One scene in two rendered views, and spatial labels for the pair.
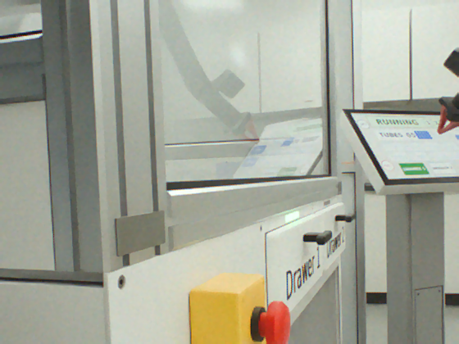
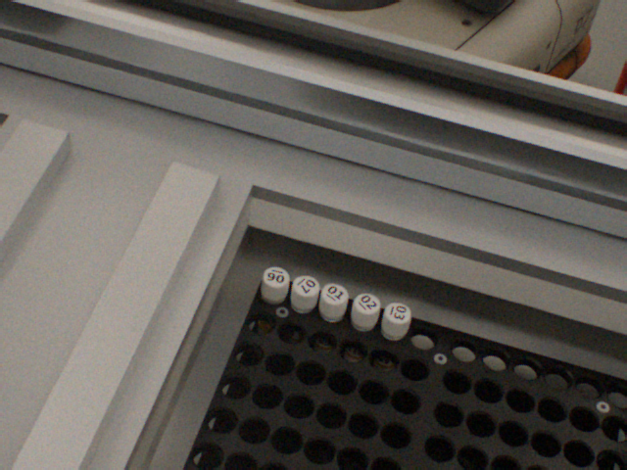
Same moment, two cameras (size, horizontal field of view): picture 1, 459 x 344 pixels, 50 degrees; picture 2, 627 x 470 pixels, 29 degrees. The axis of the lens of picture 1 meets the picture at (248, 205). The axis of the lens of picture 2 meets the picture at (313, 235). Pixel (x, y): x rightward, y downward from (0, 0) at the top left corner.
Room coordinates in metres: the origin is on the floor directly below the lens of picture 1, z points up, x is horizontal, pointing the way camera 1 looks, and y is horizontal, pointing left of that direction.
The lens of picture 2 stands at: (0.88, 0.34, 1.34)
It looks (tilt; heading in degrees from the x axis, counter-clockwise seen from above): 49 degrees down; 260
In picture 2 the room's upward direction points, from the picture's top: 9 degrees clockwise
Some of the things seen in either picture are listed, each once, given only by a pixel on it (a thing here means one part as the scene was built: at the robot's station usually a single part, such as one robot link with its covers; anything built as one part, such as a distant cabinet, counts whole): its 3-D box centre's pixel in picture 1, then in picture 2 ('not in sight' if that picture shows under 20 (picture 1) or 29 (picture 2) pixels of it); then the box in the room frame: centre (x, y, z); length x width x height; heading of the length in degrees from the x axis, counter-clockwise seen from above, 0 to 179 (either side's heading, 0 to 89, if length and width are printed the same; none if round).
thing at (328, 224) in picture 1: (331, 233); not in sight; (1.03, -0.17, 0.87); 0.29 x 0.02 x 0.11; 161
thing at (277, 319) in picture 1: (270, 324); not in sight; (0.40, -0.02, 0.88); 0.04 x 0.03 x 0.04; 161
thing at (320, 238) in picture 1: (316, 237); not in sight; (0.72, -0.10, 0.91); 0.07 x 0.04 x 0.01; 161
